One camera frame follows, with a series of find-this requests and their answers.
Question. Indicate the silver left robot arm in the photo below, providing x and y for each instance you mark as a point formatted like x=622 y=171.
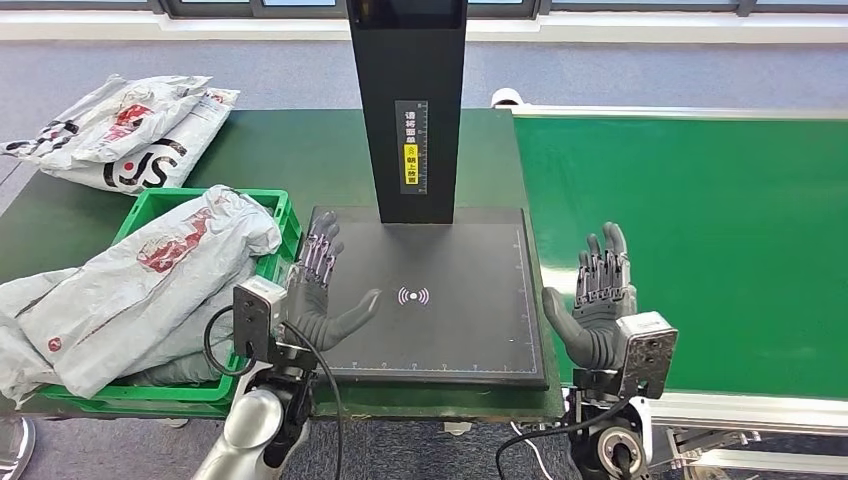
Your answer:
x=252 y=417

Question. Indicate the white bracket under table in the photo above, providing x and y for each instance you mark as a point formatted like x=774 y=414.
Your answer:
x=457 y=429

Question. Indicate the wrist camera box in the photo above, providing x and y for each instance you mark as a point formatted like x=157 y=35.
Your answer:
x=652 y=351
x=255 y=314

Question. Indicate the green conveyor belt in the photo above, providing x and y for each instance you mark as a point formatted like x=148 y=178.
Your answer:
x=729 y=232

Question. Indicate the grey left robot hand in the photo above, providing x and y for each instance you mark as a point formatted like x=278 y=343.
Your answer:
x=311 y=318

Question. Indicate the white parcel bag red print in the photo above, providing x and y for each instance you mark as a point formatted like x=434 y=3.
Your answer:
x=112 y=126

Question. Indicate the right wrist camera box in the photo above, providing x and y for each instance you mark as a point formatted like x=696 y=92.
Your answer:
x=652 y=351

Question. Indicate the black scanner column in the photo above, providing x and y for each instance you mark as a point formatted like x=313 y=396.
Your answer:
x=411 y=66

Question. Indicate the grey parcel bag red print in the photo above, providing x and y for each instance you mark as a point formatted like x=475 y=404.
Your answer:
x=152 y=285

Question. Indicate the white parcel bag black letters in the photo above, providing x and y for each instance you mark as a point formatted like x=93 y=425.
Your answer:
x=172 y=159

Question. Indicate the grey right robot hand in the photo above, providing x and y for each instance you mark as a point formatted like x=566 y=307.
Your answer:
x=596 y=331

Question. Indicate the shiny grey curved object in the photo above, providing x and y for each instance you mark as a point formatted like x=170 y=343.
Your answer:
x=13 y=447

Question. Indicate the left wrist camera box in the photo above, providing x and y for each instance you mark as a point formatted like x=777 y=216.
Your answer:
x=255 y=314

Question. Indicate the green plastic crate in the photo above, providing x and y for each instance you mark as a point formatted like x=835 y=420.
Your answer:
x=152 y=202

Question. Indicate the black scanner base plate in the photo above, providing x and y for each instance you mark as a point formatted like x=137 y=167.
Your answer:
x=464 y=318

